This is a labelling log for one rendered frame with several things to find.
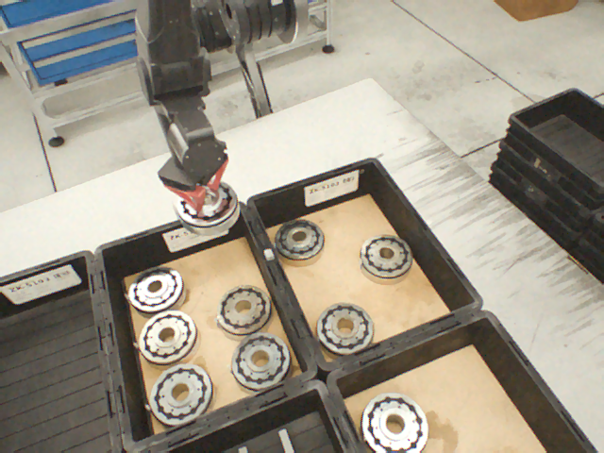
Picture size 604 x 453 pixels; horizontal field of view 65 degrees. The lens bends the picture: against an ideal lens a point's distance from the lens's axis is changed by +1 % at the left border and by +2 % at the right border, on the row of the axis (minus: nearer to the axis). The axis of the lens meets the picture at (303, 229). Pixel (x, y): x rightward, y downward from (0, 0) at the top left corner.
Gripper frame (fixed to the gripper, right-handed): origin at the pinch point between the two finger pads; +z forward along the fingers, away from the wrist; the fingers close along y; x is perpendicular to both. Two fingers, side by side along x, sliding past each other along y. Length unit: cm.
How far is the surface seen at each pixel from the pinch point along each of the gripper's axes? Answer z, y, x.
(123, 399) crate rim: 13.3, -31.4, -1.8
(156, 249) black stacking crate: 17.4, -4.2, 13.1
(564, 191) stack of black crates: 57, 85, -67
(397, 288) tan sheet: 22.0, 9.3, -33.4
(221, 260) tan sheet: 22.4, 1.3, 2.3
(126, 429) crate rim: 11.8, -34.8, -5.8
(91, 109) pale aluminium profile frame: 95, 92, 151
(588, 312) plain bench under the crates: 35, 27, -71
